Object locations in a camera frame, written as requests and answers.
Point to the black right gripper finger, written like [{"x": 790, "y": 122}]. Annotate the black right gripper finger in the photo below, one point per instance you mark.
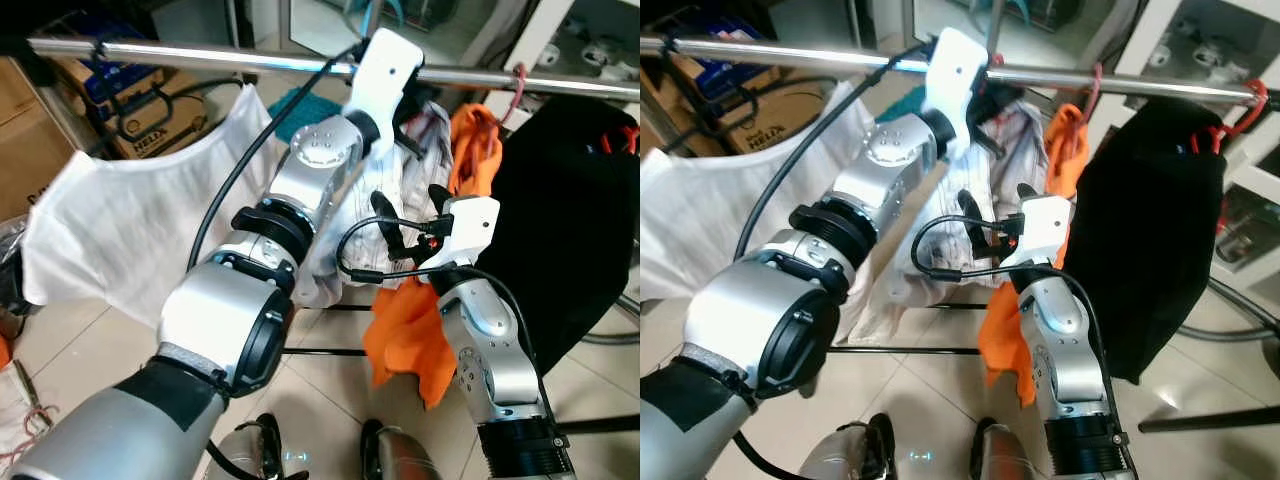
[
  {"x": 388, "y": 220},
  {"x": 972, "y": 218},
  {"x": 440, "y": 198},
  {"x": 1026, "y": 197}
]

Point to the red clothes hanger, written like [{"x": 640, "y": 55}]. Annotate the red clothes hanger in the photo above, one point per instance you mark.
[
  {"x": 620, "y": 140},
  {"x": 1098, "y": 90},
  {"x": 518, "y": 90},
  {"x": 992, "y": 72},
  {"x": 1240, "y": 118}
]

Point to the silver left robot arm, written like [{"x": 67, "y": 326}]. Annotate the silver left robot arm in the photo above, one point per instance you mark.
[
  {"x": 760, "y": 320},
  {"x": 215, "y": 310}
]

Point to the teal floor mat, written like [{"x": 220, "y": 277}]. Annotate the teal floor mat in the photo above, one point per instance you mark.
[
  {"x": 900, "y": 105},
  {"x": 290, "y": 110}
]

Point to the orange polo shirt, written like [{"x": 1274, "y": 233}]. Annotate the orange polo shirt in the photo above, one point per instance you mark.
[
  {"x": 1005, "y": 340},
  {"x": 405, "y": 340}
]

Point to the black shirt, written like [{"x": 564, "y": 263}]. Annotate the black shirt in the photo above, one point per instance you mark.
[
  {"x": 1150, "y": 230},
  {"x": 570, "y": 220}
]

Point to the Helix cardboard box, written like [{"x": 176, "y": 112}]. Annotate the Helix cardboard box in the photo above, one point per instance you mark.
[
  {"x": 790, "y": 125},
  {"x": 180, "y": 125}
]

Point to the large printed cardboard box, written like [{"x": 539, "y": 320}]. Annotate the large printed cardboard box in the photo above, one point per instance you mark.
[
  {"x": 30, "y": 140},
  {"x": 665, "y": 110}
]

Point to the black metal bar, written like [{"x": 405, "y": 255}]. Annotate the black metal bar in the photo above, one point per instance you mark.
[
  {"x": 600, "y": 424},
  {"x": 1210, "y": 420}
]

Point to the robot left leg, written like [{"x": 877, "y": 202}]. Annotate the robot left leg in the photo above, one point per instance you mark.
[
  {"x": 245, "y": 450},
  {"x": 850, "y": 450}
]

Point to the white T-shirt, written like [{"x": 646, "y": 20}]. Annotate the white T-shirt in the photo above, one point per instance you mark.
[
  {"x": 120, "y": 220},
  {"x": 700, "y": 200}
]

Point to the blue carton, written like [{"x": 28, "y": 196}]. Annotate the blue carton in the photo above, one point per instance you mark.
[
  {"x": 730, "y": 65},
  {"x": 110, "y": 70}
]

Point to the white cloth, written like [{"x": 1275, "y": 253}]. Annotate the white cloth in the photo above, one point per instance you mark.
[{"x": 15, "y": 420}]

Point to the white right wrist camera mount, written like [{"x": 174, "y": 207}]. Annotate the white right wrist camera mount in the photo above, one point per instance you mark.
[
  {"x": 1045, "y": 225},
  {"x": 470, "y": 225}
]

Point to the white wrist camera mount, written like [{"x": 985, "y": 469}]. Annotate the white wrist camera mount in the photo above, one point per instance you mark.
[
  {"x": 1045, "y": 225},
  {"x": 385, "y": 70},
  {"x": 955, "y": 70},
  {"x": 470, "y": 225}
]

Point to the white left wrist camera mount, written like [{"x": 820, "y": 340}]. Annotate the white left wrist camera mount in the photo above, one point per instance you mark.
[
  {"x": 385, "y": 70},
  {"x": 955, "y": 70}
]

